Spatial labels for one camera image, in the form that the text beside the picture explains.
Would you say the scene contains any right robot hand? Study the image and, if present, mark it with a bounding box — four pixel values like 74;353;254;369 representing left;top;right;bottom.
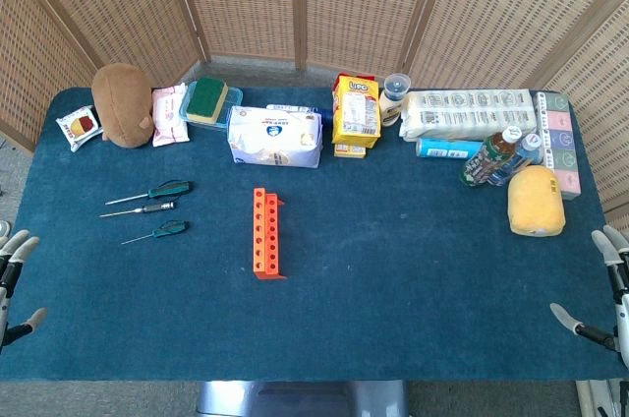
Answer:
548;224;629;370

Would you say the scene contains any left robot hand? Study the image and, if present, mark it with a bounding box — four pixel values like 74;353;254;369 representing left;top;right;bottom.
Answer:
0;228;48;349

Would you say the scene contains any small green-handled screwdriver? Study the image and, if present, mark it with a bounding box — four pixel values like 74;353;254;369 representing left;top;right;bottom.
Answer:
121;220;191;245

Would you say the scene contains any black metal precision screwdriver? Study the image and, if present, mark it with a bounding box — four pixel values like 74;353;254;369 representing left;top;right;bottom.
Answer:
98;200;177;218

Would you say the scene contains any orange tube rack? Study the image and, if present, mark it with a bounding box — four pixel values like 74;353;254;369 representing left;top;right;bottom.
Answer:
252;187;288;282

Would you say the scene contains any white snack packet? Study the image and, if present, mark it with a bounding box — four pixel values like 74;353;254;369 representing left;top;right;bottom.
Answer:
55;105;104;153

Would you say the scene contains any brown plush toy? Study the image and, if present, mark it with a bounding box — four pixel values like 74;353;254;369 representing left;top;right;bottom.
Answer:
91;63;154;149

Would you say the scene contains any blue label water bottle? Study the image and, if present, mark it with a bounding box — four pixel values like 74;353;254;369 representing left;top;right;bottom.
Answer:
488;134;543;187

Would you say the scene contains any pastel tissue multipack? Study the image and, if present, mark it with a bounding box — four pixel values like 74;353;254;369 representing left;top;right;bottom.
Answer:
533;90;583;201

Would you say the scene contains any pink white wipes pack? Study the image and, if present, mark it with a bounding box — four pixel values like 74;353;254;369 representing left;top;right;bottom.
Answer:
150;83;191;148

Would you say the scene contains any green tea bottle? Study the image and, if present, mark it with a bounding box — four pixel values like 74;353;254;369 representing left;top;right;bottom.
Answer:
459;126;523;189

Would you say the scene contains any blue table cloth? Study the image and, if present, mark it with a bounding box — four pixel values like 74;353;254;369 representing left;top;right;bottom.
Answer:
0;86;629;383

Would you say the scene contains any green yellow sponge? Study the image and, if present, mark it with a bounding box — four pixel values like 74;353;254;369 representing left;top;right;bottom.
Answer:
185;77;230;123

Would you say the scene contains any blue cylindrical can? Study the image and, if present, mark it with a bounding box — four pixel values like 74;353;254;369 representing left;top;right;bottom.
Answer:
416;137;486;161

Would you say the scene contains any white toilet paper pack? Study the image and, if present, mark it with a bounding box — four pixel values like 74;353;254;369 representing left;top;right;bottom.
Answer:
398;89;539;143

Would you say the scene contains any clear blue plastic container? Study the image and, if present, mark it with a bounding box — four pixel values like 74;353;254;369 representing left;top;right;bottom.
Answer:
178;81;245;131

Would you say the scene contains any white blue tissue bag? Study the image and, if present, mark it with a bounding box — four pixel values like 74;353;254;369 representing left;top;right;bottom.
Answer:
226;105;323;170

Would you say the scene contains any white jar with clear lid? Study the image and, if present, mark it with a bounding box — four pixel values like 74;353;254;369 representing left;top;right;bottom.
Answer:
378;73;412;128

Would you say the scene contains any small yellow box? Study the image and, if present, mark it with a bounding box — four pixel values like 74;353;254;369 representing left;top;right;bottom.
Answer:
333;143;368;159

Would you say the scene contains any grey metal base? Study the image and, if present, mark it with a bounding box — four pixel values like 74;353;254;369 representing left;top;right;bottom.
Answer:
195;380;410;417

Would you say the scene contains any yellow biscuit box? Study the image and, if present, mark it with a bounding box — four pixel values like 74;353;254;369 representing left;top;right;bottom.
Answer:
331;73;382;149

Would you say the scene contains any white metal frame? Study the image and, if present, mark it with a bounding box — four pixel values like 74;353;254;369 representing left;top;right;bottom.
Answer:
575;378;629;417

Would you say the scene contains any large green-handled screwdriver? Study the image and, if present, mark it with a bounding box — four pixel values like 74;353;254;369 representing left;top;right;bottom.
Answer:
104;180;194;206

